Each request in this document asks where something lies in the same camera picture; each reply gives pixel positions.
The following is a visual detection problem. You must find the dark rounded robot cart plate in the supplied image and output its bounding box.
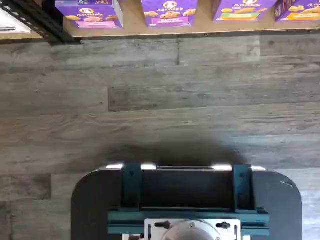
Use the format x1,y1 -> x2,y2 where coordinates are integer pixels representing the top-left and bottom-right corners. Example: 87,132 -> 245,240
71,163 -> 303,240

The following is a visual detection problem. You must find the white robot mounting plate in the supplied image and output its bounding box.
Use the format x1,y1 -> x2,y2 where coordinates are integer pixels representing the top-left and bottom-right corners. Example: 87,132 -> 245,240
144,218 -> 242,240

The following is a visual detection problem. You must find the white snack box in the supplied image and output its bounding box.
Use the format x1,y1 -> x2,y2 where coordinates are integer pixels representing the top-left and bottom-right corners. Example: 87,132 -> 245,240
0,7 -> 31,34

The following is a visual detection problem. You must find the purple box pink patch Neapolitan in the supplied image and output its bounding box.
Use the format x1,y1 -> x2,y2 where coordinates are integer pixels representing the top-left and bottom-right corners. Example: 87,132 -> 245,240
54,0 -> 124,29

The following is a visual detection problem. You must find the black metal shelf rack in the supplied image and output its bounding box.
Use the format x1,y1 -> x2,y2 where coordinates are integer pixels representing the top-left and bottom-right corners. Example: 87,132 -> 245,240
0,0 -> 82,46

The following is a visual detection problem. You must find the teal metal mounting frame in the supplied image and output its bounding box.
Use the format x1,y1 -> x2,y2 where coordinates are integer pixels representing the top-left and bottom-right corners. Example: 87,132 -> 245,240
107,163 -> 271,237

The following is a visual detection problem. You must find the tan shelf board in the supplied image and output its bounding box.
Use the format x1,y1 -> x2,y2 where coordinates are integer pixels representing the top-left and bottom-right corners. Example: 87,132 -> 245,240
62,0 -> 320,39

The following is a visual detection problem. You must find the purple box green patch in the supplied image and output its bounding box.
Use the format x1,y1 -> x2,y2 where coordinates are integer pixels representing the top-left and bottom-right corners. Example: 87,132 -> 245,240
213,0 -> 278,24

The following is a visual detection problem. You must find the purple box yellow patch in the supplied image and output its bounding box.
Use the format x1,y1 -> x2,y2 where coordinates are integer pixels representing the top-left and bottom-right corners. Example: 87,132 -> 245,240
274,0 -> 320,23

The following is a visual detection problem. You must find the purple box violet patch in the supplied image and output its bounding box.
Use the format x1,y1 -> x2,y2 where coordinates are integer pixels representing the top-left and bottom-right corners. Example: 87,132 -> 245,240
141,0 -> 199,28

